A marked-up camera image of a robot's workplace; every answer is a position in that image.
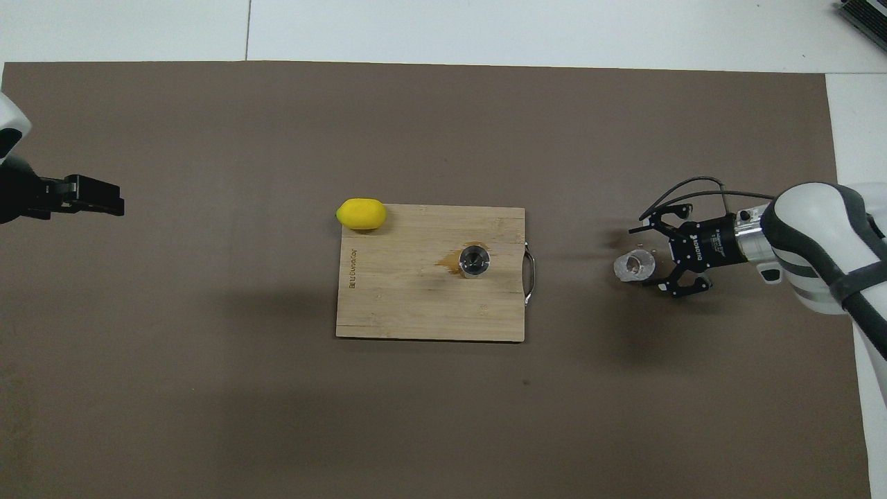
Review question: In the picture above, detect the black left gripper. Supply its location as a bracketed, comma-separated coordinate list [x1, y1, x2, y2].
[0, 157, 125, 224]

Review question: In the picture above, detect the brown table mat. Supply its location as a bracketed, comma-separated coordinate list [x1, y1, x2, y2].
[0, 61, 872, 499]

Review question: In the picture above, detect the wooden cutting board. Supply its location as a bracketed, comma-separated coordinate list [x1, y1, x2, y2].
[336, 204, 536, 342]

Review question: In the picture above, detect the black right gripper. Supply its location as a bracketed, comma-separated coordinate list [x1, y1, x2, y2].
[629, 203, 741, 299]

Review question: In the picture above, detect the yellow lemon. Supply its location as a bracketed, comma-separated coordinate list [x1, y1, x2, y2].
[336, 198, 387, 231]

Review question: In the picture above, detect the steel double jigger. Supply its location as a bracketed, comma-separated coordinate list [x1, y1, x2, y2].
[460, 244, 491, 277]

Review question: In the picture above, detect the brown liquid spill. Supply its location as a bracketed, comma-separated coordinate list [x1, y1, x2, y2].
[436, 243, 498, 277]

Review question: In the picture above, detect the grey ribbed device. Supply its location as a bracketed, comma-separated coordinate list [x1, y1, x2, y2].
[835, 0, 887, 51]

